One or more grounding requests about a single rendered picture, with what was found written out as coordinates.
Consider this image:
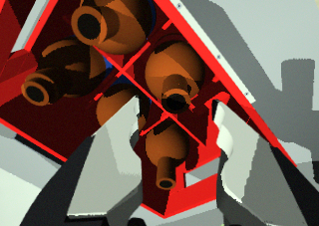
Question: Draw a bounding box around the red crate with dividers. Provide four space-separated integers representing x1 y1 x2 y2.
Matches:
0 0 296 219

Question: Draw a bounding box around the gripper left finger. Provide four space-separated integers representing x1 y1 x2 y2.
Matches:
19 95 143 226

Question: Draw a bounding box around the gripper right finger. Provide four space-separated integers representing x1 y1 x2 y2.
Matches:
211 99 319 226

